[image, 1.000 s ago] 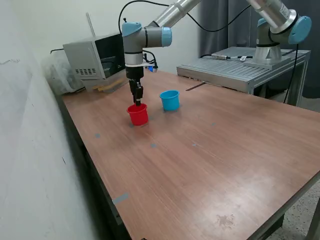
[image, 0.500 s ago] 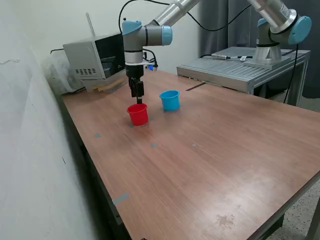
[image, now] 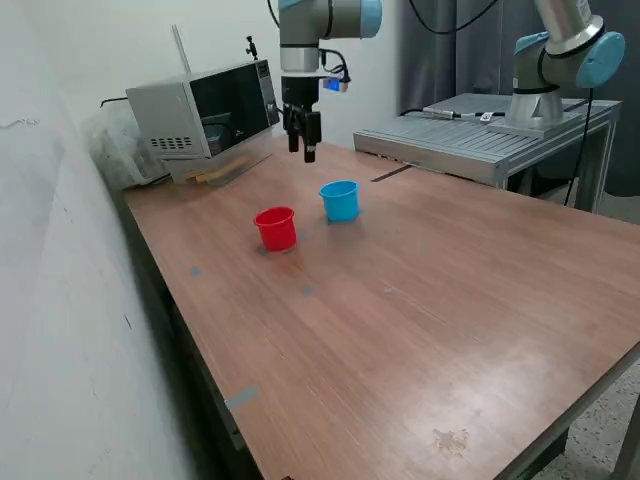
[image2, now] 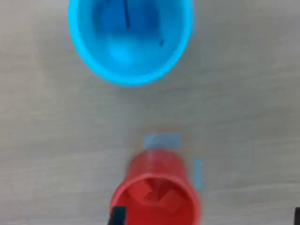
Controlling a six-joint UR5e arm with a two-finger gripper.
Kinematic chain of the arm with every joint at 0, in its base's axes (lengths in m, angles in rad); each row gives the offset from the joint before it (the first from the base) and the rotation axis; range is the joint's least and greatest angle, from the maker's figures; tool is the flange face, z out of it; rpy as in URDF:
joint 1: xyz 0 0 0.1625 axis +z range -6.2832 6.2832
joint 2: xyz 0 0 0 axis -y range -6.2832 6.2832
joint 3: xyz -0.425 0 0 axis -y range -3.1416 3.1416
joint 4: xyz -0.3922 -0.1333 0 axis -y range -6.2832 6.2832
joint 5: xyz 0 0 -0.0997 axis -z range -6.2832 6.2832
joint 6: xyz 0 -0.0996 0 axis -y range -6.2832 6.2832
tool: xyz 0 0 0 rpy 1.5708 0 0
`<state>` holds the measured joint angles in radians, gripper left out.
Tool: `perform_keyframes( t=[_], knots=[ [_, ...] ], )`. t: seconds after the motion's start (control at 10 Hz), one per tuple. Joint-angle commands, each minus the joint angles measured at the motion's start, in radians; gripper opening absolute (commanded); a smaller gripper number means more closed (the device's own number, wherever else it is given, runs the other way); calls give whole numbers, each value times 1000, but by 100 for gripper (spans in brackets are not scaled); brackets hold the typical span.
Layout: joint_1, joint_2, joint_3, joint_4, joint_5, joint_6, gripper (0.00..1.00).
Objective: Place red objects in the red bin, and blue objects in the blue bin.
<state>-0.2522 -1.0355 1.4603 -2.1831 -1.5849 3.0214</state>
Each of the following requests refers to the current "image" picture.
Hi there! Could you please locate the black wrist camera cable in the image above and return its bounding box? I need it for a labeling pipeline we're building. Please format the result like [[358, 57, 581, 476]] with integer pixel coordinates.
[[267, 0, 501, 84]]

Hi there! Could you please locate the long tape strip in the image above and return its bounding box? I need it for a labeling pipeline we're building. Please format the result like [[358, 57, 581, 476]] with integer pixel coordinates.
[[223, 384, 260, 411]]

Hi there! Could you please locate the wooden stick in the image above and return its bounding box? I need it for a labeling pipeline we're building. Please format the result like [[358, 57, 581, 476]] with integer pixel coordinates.
[[195, 167, 236, 186], [185, 157, 250, 181]]

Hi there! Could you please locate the blue plastic bin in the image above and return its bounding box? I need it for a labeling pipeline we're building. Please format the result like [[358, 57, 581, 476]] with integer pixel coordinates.
[[318, 179, 361, 223]]

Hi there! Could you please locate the thin cable with white tag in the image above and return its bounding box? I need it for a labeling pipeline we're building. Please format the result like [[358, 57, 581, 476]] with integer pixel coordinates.
[[459, 110, 507, 123]]

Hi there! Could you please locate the translucent plastic bag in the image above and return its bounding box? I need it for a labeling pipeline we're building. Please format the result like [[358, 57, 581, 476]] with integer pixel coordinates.
[[82, 107, 171, 190]]

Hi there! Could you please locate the aluminium robot mounting table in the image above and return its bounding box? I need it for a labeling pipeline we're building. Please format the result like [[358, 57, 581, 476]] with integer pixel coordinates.
[[352, 92, 623, 214]]

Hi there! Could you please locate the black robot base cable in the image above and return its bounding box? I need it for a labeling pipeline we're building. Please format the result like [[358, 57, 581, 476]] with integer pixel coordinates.
[[559, 84, 596, 207]]

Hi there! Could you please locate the silver cylindrical connector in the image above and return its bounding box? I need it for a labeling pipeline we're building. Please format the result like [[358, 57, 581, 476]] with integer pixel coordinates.
[[422, 105, 464, 121]]

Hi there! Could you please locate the red plastic bin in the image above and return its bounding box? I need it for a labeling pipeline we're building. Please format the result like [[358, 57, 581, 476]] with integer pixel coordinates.
[[252, 205, 297, 252]]

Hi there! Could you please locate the silver microwave oven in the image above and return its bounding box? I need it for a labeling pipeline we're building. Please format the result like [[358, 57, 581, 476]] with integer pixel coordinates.
[[124, 58, 281, 162]]

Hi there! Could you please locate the silver blue-jointed robot arm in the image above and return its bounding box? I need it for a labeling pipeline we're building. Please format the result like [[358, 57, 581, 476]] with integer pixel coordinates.
[[277, 0, 627, 134]]

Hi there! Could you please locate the thin white rod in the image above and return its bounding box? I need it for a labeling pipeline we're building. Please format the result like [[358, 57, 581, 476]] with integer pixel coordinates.
[[171, 24, 193, 75]]

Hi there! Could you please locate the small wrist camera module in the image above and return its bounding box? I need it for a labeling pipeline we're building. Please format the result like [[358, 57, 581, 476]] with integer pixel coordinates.
[[319, 74, 351, 94]]

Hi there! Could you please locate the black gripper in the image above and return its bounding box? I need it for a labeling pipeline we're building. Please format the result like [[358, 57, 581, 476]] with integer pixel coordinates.
[[281, 76, 322, 164]]

